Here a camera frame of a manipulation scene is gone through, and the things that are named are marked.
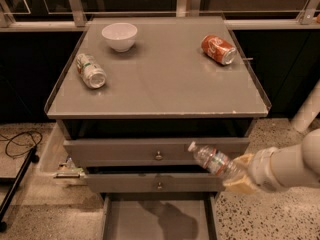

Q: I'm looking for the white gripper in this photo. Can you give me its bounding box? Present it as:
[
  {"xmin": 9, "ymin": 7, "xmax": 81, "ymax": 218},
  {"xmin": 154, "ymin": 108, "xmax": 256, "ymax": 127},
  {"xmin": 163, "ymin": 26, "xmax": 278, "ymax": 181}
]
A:
[{"xmin": 223, "ymin": 147, "xmax": 287, "ymax": 194}]

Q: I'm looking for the clear plastic water bottle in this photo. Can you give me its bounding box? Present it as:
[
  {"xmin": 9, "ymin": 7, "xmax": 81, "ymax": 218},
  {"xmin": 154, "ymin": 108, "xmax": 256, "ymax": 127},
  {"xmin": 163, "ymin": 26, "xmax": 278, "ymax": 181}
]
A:
[{"xmin": 188, "ymin": 142, "xmax": 245, "ymax": 181}]

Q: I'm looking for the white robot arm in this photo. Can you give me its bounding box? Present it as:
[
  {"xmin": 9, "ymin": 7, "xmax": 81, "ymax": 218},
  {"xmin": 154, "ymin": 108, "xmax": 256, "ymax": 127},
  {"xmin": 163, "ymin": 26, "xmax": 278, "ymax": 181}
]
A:
[{"xmin": 223, "ymin": 129, "xmax": 320, "ymax": 194}]

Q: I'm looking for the grey top drawer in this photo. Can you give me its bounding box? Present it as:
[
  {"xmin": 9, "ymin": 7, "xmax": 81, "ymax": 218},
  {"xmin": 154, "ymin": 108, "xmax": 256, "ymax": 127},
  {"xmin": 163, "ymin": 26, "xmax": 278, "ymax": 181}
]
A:
[{"xmin": 63, "ymin": 137, "xmax": 249, "ymax": 167}]

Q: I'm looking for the grey open bottom drawer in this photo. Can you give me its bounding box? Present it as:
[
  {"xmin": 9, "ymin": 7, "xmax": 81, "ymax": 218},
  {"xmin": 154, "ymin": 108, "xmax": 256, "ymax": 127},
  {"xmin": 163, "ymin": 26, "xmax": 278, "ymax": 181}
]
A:
[{"xmin": 101, "ymin": 192, "xmax": 221, "ymax": 240}]

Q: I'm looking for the grey drawer cabinet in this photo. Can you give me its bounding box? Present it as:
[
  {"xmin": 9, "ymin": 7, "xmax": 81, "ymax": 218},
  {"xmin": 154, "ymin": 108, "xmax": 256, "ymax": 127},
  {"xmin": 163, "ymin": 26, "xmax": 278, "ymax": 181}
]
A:
[{"xmin": 45, "ymin": 16, "xmax": 271, "ymax": 177}]

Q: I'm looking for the grey middle drawer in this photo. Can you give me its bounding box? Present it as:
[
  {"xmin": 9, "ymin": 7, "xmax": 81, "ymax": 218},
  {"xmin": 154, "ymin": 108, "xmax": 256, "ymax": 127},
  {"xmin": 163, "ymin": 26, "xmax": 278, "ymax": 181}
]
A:
[{"xmin": 84, "ymin": 173, "xmax": 224, "ymax": 193}]

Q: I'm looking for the red cola can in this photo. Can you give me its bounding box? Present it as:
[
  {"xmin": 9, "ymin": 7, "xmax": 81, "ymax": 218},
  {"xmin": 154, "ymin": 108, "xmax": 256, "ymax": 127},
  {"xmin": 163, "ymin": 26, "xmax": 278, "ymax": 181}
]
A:
[{"xmin": 201, "ymin": 35, "xmax": 237, "ymax": 65}]

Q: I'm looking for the silver green soda can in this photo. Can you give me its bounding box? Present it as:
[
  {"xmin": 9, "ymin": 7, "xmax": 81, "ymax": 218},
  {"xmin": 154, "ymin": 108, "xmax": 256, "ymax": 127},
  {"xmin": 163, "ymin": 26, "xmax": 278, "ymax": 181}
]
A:
[{"xmin": 76, "ymin": 53, "xmax": 106, "ymax": 89}]

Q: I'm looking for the white ceramic bowl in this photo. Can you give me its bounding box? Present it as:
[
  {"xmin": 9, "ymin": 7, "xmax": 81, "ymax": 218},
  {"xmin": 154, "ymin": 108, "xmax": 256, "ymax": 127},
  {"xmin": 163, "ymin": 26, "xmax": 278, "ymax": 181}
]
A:
[{"xmin": 102, "ymin": 23, "xmax": 138, "ymax": 52}]

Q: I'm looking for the clear plastic storage bin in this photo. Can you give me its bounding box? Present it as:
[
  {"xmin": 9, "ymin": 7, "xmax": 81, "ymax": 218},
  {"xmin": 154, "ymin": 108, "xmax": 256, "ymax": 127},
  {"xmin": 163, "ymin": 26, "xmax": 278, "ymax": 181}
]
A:
[{"xmin": 37, "ymin": 124, "xmax": 86, "ymax": 186}]

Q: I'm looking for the black stand leg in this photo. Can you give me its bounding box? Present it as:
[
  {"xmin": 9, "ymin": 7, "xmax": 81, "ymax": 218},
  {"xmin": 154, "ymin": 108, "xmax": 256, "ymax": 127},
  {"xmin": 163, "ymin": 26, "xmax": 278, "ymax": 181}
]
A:
[{"xmin": 0, "ymin": 147, "xmax": 40, "ymax": 233}]

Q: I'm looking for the metal railing frame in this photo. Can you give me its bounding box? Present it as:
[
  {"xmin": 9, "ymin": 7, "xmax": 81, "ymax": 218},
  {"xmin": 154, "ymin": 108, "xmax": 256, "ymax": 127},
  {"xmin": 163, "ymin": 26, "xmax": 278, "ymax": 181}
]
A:
[{"xmin": 0, "ymin": 0, "xmax": 320, "ymax": 32}]

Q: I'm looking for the black cable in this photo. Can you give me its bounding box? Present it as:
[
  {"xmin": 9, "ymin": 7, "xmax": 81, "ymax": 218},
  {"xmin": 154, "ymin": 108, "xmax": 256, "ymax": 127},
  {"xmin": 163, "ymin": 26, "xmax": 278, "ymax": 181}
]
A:
[{"xmin": 0, "ymin": 130, "xmax": 44, "ymax": 159}]

